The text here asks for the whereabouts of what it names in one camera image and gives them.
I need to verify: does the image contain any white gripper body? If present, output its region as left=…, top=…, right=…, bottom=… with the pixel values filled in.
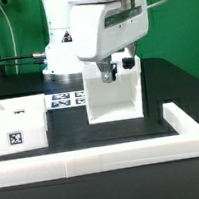
left=70, top=0, right=149, bottom=62

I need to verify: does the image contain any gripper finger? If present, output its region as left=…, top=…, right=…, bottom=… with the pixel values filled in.
left=96, top=56, right=115, bottom=84
left=122, top=42, right=137, bottom=69

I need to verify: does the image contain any white drawer cabinet box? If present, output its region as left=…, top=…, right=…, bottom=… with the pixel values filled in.
left=82, top=50, right=144, bottom=125

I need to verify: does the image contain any white front drawer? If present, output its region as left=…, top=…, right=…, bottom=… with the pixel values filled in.
left=0, top=112, right=49, bottom=156

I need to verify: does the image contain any white drawer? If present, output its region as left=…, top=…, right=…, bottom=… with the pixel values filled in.
left=0, top=112, right=49, bottom=156
left=0, top=93, right=50, bottom=136

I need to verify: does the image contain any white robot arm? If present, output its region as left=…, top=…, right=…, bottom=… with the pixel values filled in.
left=41, top=0, right=149, bottom=83

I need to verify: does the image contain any white rear drawer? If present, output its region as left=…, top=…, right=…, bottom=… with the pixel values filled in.
left=0, top=93, right=50, bottom=136

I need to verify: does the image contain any marker tag sheet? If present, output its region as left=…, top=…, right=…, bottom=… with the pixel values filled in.
left=45, top=90, right=86, bottom=110

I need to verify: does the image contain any white L-shaped fence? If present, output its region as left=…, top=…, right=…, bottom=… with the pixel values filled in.
left=0, top=103, right=199, bottom=188

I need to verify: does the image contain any black cable with connector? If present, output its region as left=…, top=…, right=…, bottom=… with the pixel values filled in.
left=0, top=51, right=49, bottom=75

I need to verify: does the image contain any grey thin cable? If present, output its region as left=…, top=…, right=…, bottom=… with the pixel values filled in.
left=0, top=0, right=21, bottom=77

